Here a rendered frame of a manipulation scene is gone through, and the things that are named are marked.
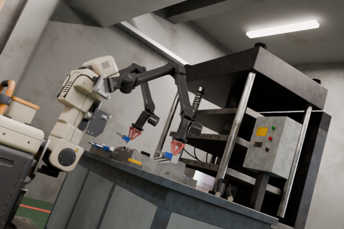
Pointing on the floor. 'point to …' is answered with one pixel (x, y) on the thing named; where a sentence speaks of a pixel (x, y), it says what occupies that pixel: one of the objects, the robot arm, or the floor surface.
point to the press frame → (307, 163)
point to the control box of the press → (271, 153)
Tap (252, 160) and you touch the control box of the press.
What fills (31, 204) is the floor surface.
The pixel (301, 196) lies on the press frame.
